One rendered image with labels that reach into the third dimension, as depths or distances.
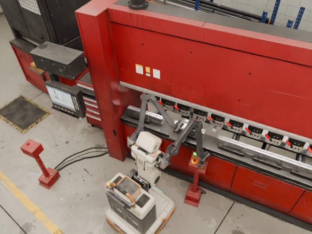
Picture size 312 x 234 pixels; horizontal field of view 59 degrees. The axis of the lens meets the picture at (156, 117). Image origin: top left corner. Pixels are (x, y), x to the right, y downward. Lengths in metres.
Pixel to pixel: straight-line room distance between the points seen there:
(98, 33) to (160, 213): 2.15
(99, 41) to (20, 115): 2.97
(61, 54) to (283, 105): 2.17
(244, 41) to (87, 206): 2.83
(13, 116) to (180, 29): 3.77
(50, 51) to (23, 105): 2.74
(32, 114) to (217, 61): 3.70
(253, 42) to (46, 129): 3.70
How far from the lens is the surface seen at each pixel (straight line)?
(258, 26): 2.59
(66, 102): 3.19
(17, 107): 5.65
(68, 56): 2.89
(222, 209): 3.89
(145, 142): 2.71
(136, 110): 3.56
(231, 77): 2.66
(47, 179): 4.22
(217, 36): 2.47
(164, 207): 3.51
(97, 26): 2.79
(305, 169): 3.34
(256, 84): 2.65
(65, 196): 4.13
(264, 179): 3.41
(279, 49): 2.42
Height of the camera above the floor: 3.43
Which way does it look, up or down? 45 degrees down
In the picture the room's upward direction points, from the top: 2 degrees counter-clockwise
